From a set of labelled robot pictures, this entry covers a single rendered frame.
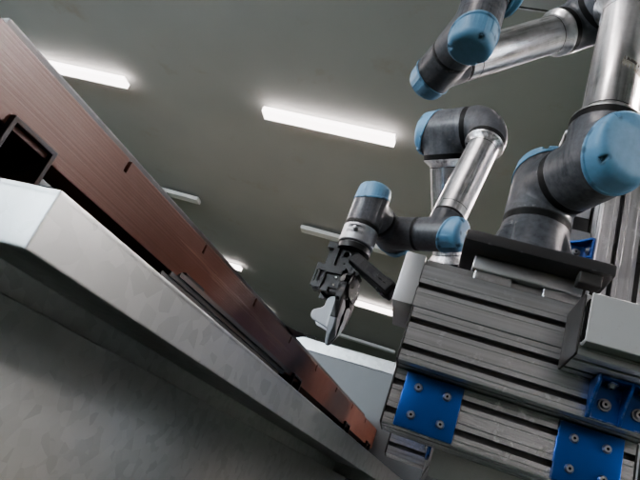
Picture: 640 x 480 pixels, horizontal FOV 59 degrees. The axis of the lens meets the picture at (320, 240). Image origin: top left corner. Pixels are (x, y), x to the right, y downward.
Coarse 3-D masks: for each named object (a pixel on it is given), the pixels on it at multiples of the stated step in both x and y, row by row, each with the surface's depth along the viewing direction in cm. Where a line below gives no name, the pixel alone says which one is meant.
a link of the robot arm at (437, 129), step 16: (432, 112) 148; (448, 112) 145; (464, 112) 141; (416, 128) 149; (432, 128) 146; (448, 128) 143; (416, 144) 150; (432, 144) 146; (448, 144) 144; (464, 144) 142; (432, 160) 147; (448, 160) 145; (432, 176) 150; (448, 176) 147; (432, 192) 150; (432, 208) 151; (432, 256) 153; (448, 256) 149
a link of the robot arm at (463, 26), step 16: (464, 0) 90; (480, 0) 88; (496, 0) 89; (464, 16) 88; (480, 16) 87; (496, 16) 88; (448, 32) 92; (464, 32) 87; (480, 32) 86; (496, 32) 88; (448, 48) 90; (464, 48) 89; (480, 48) 88; (448, 64) 95; (464, 64) 92
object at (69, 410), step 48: (0, 336) 42; (48, 336) 46; (0, 384) 43; (48, 384) 47; (96, 384) 53; (144, 384) 59; (0, 432) 44; (48, 432) 48; (96, 432) 54; (144, 432) 61; (192, 432) 70; (240, 432) 82
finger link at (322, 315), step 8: (328, 304) 110; (344, 304) 110; (312, 312) 111; (320, 312) 110; (328, 312) 110; (320, 320) 109; (328, 320) 109; (336, 320) 108; (328, 328) 108; (336, 328) 109; (328, 336) 108; (328, 344) 109
